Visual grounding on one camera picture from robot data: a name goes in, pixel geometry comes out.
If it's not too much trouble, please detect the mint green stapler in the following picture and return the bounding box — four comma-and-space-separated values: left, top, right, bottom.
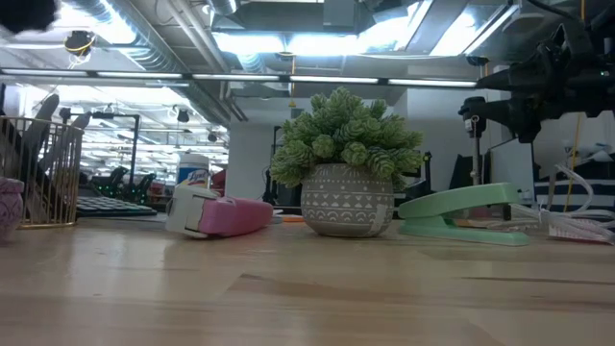
397, 182, 531, 248

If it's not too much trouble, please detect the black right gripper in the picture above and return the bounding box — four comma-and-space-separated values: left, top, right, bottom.
477, 21, 602, 144

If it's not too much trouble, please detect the black stand frame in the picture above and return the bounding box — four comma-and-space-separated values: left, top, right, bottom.
90, 111, 141, 191

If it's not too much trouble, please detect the yellow cable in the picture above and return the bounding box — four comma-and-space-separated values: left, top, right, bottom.
564, 0, 587, 213

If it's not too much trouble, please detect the white board panel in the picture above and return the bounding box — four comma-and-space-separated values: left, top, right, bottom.
488, 136, 537, 198

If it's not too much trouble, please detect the pink white handheld device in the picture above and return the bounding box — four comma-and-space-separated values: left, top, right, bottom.
164, 184, 275, 240

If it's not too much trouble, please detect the black calculator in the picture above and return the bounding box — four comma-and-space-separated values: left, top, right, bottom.
76, 195, 159, 218

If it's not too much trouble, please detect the green plant in grey pot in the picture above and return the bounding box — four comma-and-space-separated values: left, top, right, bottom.
268, 86, 427, 239

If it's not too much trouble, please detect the black yellow cable reel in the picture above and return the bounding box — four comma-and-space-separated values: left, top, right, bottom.
63, 29, 96, 58

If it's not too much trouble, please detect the clear bag with white cord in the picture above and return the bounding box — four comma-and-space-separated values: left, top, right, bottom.
508, 162, 615, 246

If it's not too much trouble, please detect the Lysol wipes canister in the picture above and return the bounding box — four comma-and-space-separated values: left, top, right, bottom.
176, 153, 211, 189

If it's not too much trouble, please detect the purple patterned jar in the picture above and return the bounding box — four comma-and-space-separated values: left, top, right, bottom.
0, 176, 25, 244

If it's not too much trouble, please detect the black white striped box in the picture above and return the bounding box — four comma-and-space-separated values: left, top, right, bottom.
534, 177, 615, 213

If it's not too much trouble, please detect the gold wire pen cup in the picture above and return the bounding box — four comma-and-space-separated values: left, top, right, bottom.
0, 116, 86, 230

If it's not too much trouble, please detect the dark pen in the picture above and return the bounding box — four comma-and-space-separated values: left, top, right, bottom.
21, 93, 62, 174
40, 111, 92, 174

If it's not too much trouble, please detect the long ceiling light bar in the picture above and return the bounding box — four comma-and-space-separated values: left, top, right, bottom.
0, 66, 478, 89

